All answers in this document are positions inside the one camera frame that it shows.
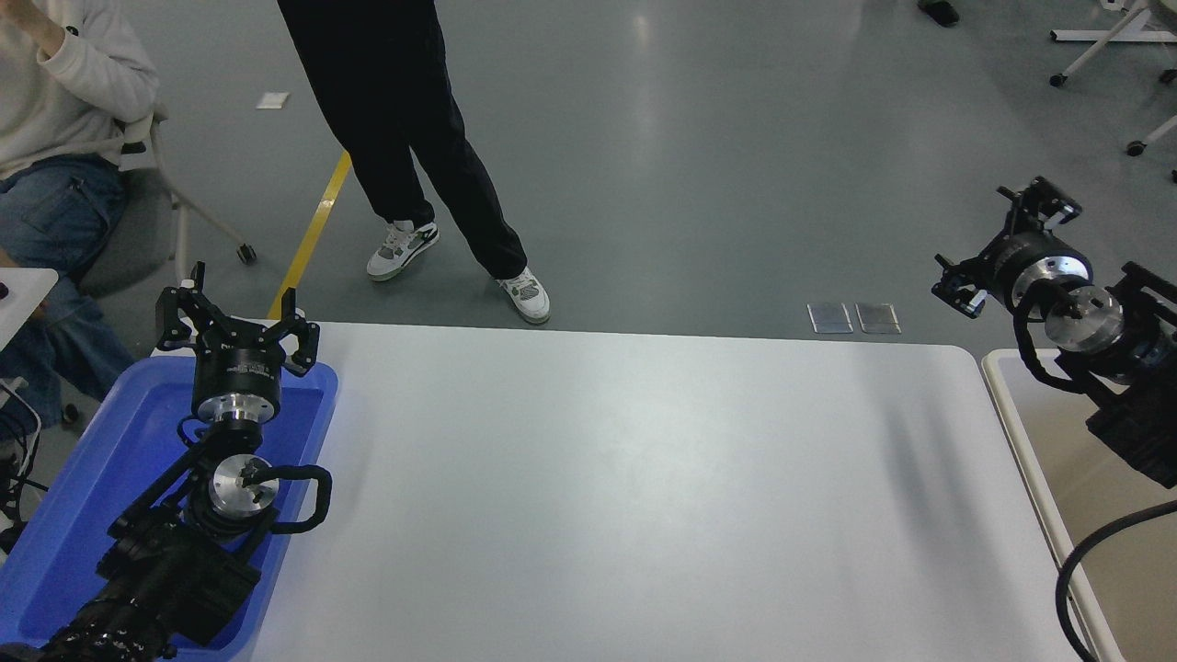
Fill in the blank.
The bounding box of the seated person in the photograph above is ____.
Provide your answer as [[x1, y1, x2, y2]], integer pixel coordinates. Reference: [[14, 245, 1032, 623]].
[[0, 0, 162, 442]]

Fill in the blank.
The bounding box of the standing person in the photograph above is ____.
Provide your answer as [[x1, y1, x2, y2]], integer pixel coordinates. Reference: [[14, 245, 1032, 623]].
[[278, 0, 551, 325]]

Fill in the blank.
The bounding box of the white leg with caster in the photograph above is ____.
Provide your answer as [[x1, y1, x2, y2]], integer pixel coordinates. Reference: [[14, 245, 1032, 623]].
[[1126, 115, 1177, 158]]

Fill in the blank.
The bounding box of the small white side table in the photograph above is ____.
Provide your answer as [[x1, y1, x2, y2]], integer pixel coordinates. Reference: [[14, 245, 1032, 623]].
[[0, 267, 59, 350]]

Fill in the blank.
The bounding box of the black cable bundle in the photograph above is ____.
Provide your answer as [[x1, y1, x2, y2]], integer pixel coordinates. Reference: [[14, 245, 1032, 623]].
[[0, 379, 45, 553]]

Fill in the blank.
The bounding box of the large pale bin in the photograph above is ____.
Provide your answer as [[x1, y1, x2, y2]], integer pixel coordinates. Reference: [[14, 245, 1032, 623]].
[[982, 348, 1177, 662]]

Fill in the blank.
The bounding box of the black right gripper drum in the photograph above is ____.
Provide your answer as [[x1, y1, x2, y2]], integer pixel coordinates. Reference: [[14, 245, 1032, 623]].
[[975, 230, 1072, 309]]

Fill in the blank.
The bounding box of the thick black cable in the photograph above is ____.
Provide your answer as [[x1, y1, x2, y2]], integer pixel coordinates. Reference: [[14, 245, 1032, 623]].
[[1055, 500, 1177, 662]]

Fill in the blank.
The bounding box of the grey chair with white frame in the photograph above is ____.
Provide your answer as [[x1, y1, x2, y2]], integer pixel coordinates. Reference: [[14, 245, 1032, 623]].
[[78, 110, 258, 300]]

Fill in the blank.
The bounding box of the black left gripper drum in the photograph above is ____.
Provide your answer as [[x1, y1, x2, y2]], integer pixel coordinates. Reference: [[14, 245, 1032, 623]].
[[191, 322, 284, 404]]

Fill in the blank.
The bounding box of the white wheeled furniture frame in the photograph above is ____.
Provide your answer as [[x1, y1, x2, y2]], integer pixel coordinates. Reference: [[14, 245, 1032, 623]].
[[1051, 0, 1177, 88]]

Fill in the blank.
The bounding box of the blue plastic tray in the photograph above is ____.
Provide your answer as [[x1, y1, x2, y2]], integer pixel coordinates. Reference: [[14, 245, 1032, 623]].
[[0, 354, 339, 656]]

